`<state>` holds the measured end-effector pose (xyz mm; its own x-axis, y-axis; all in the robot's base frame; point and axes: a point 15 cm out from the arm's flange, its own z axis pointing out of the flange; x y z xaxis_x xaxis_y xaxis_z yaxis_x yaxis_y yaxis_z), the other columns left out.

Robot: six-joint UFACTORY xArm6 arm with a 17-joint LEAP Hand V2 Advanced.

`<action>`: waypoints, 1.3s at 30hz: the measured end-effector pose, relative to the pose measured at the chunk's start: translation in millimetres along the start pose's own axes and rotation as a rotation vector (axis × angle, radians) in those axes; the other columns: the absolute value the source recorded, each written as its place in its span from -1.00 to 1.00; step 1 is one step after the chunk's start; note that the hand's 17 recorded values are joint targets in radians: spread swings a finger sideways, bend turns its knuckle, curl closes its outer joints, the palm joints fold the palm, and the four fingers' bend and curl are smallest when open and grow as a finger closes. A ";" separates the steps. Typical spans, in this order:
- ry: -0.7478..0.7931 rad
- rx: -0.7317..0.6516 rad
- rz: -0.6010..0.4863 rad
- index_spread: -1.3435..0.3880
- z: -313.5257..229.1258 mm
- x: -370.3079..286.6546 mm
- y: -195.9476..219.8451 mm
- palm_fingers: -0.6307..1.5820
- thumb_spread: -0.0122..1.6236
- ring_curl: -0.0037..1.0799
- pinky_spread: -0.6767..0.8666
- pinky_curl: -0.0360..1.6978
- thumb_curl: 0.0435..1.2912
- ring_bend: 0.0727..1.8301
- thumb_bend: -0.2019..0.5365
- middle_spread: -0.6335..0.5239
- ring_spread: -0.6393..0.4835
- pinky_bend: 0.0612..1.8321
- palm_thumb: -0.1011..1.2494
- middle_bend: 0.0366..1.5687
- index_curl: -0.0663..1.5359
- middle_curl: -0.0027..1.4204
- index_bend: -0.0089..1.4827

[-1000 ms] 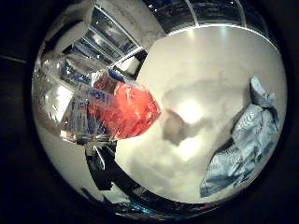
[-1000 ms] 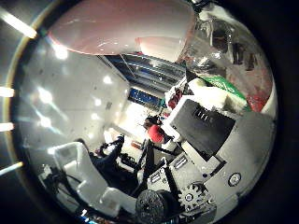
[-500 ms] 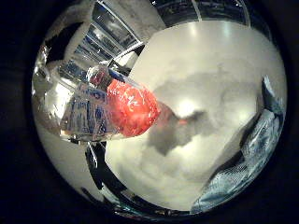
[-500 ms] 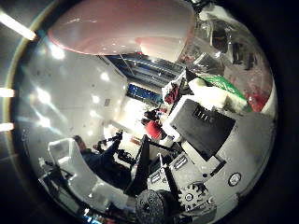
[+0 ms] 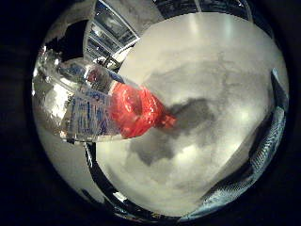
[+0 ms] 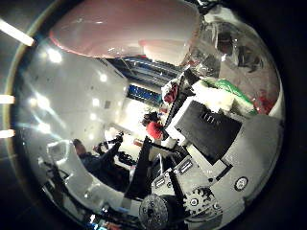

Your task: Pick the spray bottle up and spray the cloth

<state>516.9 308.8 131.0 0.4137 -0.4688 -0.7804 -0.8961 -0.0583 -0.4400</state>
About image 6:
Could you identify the seated person in dark clothes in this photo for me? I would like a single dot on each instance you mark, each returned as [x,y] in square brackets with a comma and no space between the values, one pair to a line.
[96,164]

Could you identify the blue wall display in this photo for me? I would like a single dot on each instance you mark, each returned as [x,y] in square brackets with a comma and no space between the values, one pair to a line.
[144,94]

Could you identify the person in red top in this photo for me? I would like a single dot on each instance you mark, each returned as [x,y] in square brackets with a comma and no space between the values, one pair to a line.
[155,130]

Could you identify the red and white object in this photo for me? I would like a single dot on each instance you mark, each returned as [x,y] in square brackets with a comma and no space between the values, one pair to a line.
[171,92]

